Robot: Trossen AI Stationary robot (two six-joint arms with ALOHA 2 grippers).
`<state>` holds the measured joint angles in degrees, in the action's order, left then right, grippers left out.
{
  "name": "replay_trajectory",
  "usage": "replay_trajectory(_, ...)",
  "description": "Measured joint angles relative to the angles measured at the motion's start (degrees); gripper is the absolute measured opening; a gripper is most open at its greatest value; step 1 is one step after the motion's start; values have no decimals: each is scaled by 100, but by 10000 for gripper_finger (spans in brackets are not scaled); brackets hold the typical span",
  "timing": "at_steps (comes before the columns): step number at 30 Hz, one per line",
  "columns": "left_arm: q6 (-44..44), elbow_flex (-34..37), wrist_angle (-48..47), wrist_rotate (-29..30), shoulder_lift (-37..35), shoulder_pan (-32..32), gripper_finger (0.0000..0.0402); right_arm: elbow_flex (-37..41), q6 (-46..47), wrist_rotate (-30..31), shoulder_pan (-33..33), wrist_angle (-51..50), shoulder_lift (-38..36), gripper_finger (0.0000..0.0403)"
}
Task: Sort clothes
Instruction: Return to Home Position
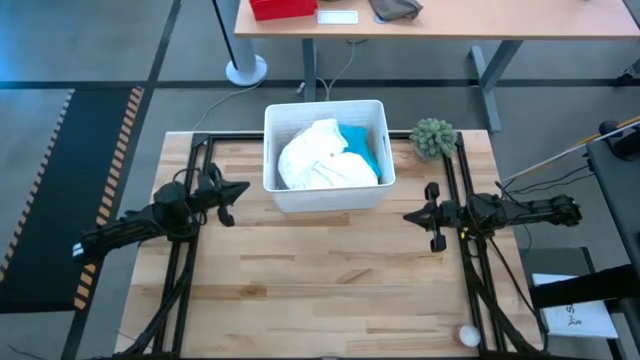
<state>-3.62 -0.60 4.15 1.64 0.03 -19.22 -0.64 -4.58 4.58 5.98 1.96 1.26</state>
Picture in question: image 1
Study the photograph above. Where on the wooden desk with grey legs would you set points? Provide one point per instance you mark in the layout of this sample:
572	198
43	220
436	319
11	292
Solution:
450	27

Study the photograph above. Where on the white lace garment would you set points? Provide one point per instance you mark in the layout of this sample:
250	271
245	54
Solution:
320	165

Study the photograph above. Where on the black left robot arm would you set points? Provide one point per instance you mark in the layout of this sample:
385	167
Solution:
135	227

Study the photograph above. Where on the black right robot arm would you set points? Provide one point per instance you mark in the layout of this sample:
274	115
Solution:
525	212

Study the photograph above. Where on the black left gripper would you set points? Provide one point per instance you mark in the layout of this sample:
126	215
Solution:
206	192

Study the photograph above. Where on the green potted plant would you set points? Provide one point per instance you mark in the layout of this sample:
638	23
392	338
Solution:
433	140

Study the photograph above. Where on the red plastic bin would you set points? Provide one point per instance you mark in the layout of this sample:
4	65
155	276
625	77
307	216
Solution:
282	9

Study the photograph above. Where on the white rectangular tray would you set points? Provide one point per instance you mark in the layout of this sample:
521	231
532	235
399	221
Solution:
337	17

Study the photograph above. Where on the white plastic laundry basket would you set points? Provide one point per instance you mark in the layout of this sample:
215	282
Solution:
330	200

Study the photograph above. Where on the white paper sheet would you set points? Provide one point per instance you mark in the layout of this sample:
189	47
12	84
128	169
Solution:
575	315

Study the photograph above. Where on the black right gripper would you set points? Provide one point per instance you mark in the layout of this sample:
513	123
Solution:
452	216

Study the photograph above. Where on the teal garment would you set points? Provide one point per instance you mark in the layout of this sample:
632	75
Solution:
361	142

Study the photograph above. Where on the black orange-striped floor mat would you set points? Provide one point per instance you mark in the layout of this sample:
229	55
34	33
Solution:
55	200

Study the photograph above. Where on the white tape roll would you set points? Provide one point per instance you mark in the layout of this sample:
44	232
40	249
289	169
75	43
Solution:
469	335

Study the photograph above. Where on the black aluminium table frame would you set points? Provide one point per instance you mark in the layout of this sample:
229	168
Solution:
475	280

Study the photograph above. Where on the taupe cloth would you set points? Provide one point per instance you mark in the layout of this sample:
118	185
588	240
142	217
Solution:
395	9

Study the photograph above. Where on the grey pole with round base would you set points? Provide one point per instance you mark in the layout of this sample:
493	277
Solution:
245	65

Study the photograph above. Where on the long thin rod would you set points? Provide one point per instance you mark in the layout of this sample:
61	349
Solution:
560	155

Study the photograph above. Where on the black side table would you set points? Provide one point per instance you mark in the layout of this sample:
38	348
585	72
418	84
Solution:
617	200

